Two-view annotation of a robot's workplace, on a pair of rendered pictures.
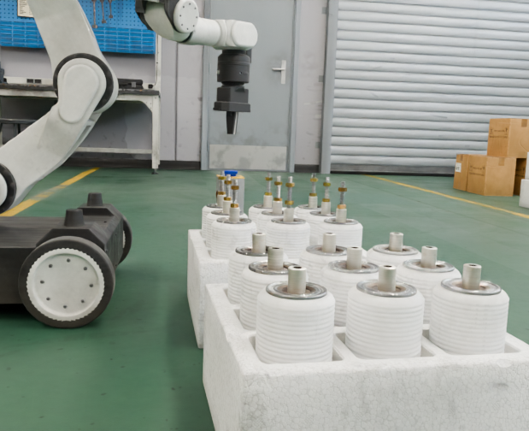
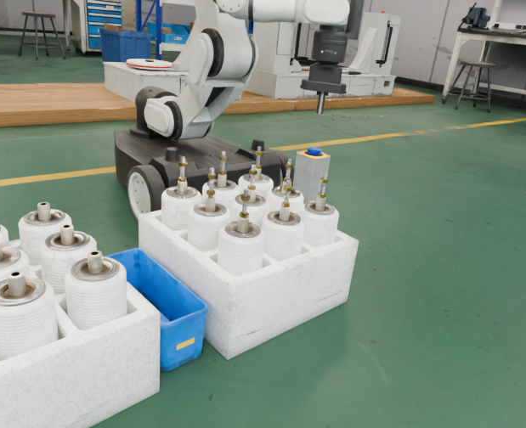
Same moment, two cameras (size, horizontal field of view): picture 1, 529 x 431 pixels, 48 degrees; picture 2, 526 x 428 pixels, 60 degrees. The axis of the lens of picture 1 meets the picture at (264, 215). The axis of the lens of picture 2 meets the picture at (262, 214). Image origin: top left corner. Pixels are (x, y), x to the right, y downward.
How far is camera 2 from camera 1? 1.28 m
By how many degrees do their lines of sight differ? 57
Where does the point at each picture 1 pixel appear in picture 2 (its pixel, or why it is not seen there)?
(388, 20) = not seen: outside the picture
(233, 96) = (315, 75)
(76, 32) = (210, 10)
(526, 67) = not seen: outside the picture
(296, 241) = (193, 229)
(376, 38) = not seen: outside the picture
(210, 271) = (142, 224)
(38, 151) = (191, 102)
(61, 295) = (141, 203)
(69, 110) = (192, 74)
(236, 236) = (164, 205)
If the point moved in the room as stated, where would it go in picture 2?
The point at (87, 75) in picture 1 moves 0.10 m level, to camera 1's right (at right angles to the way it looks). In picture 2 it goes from (200, 47) to (214, 51)
